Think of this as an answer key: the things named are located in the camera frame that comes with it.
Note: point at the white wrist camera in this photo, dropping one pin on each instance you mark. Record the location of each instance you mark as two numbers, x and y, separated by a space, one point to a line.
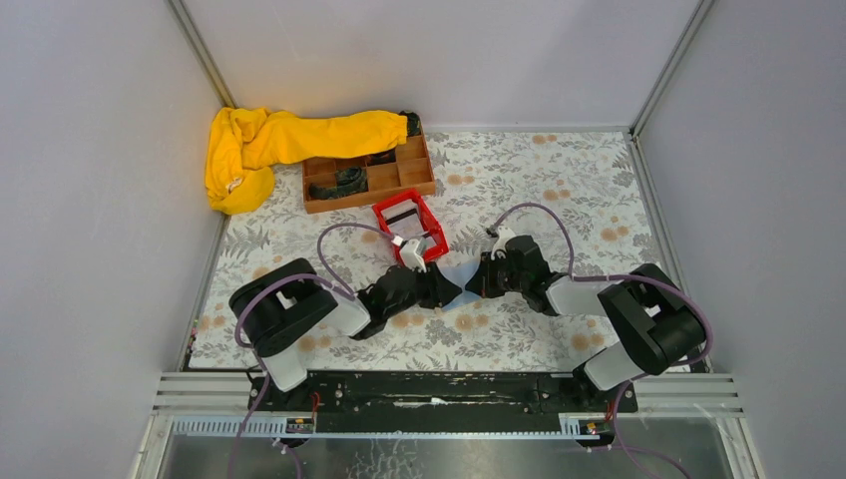
502 235
411 252

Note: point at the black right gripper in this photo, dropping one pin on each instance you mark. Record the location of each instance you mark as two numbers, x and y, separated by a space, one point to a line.
490 278

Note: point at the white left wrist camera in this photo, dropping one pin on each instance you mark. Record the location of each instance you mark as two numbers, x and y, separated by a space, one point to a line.
411 252

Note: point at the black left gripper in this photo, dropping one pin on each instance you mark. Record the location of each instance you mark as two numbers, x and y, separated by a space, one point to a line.
431 286

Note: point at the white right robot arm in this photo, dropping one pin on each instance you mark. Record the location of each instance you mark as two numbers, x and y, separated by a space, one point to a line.
655 323

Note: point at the red plastic bin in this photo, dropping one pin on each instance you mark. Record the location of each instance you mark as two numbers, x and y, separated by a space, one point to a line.
434 237

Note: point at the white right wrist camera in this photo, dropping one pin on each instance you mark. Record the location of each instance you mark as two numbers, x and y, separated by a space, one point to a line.
502 235

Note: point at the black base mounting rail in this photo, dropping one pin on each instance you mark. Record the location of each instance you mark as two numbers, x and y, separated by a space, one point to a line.
419 402

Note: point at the yellow cloth garment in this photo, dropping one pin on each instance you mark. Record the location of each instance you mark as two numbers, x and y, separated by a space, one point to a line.
245 144

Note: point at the wooden compartment tray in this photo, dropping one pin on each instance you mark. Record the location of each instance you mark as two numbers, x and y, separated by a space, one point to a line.
409 168

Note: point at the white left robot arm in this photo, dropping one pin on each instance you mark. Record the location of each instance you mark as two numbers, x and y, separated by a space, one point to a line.
275 310

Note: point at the beige card holder wallet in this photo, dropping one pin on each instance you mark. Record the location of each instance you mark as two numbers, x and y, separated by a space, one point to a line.
460 275

